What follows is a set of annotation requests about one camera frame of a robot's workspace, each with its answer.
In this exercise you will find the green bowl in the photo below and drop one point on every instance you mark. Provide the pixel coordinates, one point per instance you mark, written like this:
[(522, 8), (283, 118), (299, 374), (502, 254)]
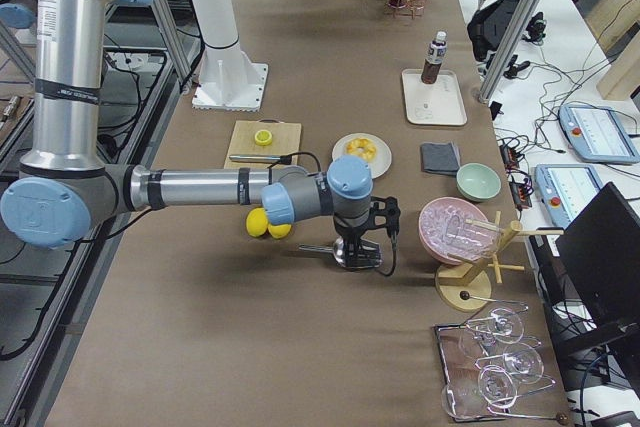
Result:
[(478, 182)]

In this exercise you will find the half lemon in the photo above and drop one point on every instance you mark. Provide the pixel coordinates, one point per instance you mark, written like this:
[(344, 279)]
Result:
[(263, 137)]

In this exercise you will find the wooden cup stand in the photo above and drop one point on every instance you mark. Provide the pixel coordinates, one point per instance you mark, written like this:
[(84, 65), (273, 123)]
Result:
[(467, 286)]

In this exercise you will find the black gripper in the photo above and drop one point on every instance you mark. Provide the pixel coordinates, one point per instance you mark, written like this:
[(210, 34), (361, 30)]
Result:
[(351, 236)]

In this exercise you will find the clear wine glass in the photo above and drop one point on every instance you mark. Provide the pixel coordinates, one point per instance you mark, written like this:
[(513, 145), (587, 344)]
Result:
[(519, 360), (491, 395), (503, 323)]

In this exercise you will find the tea bottle on tray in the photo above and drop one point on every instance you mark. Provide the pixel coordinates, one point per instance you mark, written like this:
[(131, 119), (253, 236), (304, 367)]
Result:
[(434, 58)]

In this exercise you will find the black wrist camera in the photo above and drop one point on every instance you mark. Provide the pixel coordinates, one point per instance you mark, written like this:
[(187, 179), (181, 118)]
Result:
[(386, 215)]

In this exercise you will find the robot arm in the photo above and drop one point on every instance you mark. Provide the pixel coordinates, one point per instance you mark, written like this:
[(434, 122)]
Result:
[(64, 189)]

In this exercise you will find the steel cylinder muddler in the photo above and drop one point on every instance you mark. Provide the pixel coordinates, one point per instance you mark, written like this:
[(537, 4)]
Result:
[(259, 158)]

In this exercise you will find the twisted glazed donut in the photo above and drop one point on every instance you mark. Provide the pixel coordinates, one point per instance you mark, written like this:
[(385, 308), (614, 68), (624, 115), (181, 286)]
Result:
[(362, 147)]

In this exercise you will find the grey folded cloth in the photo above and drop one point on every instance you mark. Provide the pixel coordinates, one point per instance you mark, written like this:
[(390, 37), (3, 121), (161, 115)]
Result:
[(440, 158)]

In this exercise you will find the white round plate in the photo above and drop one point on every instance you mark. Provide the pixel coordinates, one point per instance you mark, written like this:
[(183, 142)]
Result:
[(379, 165)]

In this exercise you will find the bamboo cutting board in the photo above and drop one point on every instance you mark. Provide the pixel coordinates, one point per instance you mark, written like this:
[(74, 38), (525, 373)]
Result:
[(285, 139)]

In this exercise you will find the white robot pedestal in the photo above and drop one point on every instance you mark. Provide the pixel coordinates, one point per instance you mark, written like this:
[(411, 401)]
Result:
[(228, 80)]

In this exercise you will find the teach pendant tablet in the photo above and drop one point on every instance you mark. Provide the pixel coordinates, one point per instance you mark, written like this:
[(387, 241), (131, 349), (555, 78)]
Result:
[(596, 134), (566, 189)]

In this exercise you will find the black monitor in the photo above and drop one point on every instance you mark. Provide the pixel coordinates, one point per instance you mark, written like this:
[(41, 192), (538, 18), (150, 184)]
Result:
[(600, 253)]

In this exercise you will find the pink bowl of ice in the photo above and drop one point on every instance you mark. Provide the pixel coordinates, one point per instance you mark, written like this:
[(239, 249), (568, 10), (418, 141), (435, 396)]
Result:
[(446, 231)]

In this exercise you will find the aluminium frame post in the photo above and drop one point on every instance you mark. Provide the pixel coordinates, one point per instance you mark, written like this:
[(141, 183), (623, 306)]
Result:
[(516, 27)]

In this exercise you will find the cream rabbit tray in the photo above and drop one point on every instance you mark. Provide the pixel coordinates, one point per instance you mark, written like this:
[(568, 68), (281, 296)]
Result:
[(437, 104)]

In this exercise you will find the yellow lemon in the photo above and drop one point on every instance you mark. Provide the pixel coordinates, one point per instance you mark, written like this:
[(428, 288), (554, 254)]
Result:
[(256, 222), (279, 231)]

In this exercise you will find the metal ice scoop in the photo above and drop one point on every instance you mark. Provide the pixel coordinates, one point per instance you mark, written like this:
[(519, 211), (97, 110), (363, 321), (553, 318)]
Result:
[(330, 249)]

